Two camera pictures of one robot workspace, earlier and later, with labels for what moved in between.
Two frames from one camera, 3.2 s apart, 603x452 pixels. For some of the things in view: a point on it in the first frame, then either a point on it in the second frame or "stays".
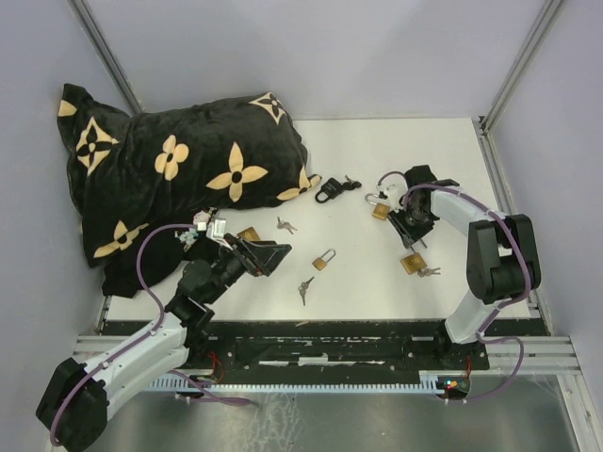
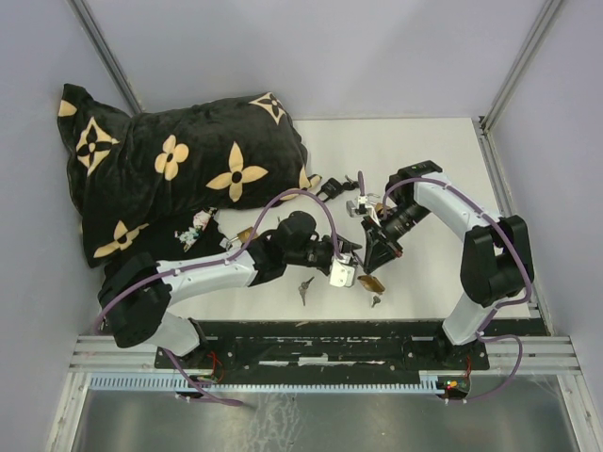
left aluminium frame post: (105, 54) stays
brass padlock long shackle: (415, 262) to (372, 283)
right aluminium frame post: (487, 120) stays
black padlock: (332, 188) stays
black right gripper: (409, 235) to (381, 251)
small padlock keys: (301, 289) stays
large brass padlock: (249, 234) stays
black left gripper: (257, 256) to (345, 246)
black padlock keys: (350, 185) stays
